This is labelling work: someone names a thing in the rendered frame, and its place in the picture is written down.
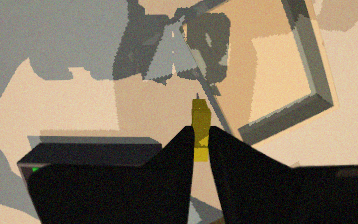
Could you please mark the black fuse block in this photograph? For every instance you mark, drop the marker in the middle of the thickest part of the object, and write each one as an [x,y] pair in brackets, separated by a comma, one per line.
[85,153]

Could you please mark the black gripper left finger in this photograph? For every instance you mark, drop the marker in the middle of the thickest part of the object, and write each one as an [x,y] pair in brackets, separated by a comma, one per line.
[157,192]

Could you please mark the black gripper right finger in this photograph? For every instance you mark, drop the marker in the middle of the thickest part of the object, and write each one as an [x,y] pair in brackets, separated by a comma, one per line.
[253,188]

